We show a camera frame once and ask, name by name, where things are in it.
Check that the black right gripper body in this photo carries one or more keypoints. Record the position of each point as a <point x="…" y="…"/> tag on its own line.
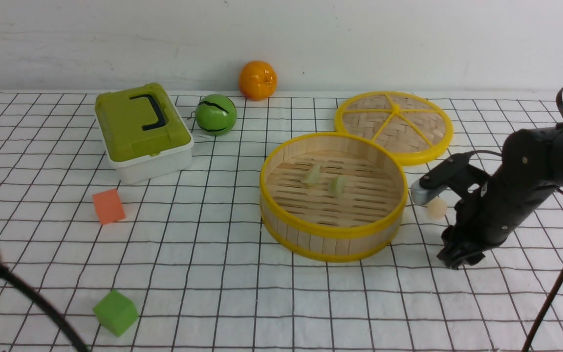
<point x="483" y="223"/>

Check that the cream white dumpling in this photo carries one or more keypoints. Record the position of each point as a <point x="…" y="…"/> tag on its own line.
<point x="436" y="209"/>

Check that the pale green dumpling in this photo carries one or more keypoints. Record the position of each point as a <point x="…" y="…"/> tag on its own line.
<point x="336" y="186"/>

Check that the pale yellow-white dumpling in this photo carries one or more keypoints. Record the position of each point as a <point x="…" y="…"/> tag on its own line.
<point x="312" y="177"/>

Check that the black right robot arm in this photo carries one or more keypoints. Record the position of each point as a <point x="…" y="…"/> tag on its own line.
<point x="530" y="158"/>

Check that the bamboo steamer lid yellow rim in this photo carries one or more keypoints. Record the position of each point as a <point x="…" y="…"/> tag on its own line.
<point x="411" y="128"/>

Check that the orange toy fruit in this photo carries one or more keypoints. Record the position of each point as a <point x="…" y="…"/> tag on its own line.
<point x="257" y="80"/>

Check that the green toy ball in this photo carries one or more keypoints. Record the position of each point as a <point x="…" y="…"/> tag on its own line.
<point x="216" y="114"/>

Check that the white black-grid tablecloth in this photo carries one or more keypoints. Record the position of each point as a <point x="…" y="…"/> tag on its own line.
<point x="202" y="270"/>

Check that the green lidded white box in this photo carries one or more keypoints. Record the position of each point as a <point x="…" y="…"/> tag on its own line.
<point x="143" y="133"/>

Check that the orange foam cube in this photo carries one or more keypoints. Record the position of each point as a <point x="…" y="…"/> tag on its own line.
<point x="108" y="206"/>

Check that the green foam cube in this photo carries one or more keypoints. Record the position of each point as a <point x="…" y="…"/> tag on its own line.
<point x="116" y="312"/>

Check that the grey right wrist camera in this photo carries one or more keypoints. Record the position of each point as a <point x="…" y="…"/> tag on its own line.
<point x="440" y="183"/>

